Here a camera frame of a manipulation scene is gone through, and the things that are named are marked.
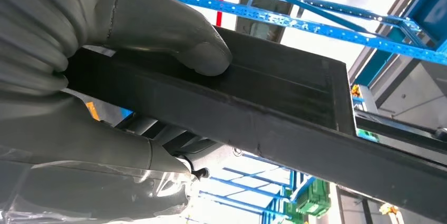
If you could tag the blue metal shelf rack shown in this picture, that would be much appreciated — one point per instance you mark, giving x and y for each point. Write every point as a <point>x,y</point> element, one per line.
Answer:
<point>279,18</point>

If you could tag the green plastic crate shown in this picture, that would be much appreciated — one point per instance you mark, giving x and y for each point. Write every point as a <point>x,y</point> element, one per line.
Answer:
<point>366,135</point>
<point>311,201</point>

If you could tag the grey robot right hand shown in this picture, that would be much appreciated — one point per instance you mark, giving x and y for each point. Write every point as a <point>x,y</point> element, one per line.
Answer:
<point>157,23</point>

